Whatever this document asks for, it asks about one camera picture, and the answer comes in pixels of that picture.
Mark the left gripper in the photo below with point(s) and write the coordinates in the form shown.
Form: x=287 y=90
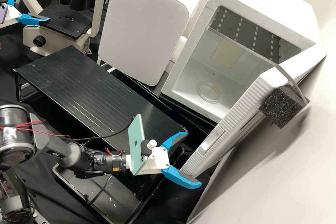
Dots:
x=12 y=15

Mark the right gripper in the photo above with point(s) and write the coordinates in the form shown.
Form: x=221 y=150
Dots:
x=158 y=161

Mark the incubator door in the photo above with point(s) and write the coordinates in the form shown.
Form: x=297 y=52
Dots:
x=236 y=113

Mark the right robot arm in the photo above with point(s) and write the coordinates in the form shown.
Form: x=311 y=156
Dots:
x=60 y=150

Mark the white incubator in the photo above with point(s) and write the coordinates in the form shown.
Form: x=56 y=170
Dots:
x=262 y=3

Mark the cream microscope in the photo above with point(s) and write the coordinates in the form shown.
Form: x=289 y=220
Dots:
x=30 y=33

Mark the petri dish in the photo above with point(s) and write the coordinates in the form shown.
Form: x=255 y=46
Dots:
x=208 y=92

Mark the black tray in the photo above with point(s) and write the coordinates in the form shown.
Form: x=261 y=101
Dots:
x=118 y=203

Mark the black platform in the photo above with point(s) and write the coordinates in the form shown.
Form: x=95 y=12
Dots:
x=92 y=90

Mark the white box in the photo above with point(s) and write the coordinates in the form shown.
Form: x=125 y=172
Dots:
x=144 y=24

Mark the left wrist camera phone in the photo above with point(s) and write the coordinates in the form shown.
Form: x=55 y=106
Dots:
x=2 y=11

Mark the wrist camera phone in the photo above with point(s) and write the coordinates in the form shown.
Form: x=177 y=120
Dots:
x=136 y=142
x=2 y=11

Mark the right wrist camera phone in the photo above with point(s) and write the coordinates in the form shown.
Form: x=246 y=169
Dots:
x=136 y=142

